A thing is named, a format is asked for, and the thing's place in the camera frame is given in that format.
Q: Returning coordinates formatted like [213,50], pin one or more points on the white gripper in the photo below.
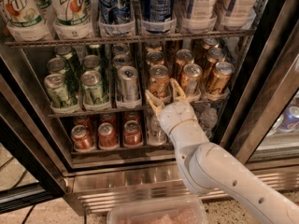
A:
[177,115]

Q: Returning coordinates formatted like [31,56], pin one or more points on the orange can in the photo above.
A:
[190,78]
[155,58]
[213,56]
[183,57]
[158,80]
[201,46]
[219,78]

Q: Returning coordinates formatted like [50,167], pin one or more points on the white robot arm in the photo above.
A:
[204,166]

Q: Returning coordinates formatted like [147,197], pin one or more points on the red can front right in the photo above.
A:
[132,133]

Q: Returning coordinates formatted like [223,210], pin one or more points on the red can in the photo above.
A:
[107,135]
[132,133]
[82,138]

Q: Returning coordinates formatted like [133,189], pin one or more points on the silver can front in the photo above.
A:
[128,84]

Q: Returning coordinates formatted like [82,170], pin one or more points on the silver can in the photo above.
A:
[121,63]
[128,84]

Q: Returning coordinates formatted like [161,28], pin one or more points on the red can front middle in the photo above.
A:
[107,135]

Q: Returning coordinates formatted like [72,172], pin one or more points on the green can front right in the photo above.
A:
[93,87]

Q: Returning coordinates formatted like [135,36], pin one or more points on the green can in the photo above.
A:
[60,65]
[61,95]
[92,62]
[93,87]
[70,54]

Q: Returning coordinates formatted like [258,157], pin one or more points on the red can front left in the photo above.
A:
[82,138]

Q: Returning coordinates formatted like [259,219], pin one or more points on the blue can right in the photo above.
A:
[157,14]

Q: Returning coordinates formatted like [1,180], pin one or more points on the steel fridge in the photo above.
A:
[264,53]

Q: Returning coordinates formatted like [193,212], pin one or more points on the green can back left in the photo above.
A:
[70,54]

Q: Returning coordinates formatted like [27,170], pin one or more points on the blue pepsi can left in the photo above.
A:
[115,12]

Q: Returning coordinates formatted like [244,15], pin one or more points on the green can front left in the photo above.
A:
[61,95]

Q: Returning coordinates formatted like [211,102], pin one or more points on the blue can behind door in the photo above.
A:
[290,119]

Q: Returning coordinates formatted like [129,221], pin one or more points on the water bottle left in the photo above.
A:
[157,135]

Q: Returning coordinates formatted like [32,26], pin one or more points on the water bottle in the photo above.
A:
[157,135]
[208,120]

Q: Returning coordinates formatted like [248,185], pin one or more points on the water bottle right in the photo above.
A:
[208,120]

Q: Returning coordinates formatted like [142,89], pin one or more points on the white bottle left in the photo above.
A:
[197,15]

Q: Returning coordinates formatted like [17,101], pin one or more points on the white bottle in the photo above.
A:
[197,15]
[233,14]

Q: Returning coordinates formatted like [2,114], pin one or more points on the clear plastic container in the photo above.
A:
[186,209]

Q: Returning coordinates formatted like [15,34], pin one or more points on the white bottle right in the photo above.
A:
[233,14]

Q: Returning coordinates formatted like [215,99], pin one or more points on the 7up bottle right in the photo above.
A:
[73,19]

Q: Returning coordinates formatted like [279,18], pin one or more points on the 7up bottle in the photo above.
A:
[25,20]
[73,19]

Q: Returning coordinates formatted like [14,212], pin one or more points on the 7up bottle left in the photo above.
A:
[25,20]

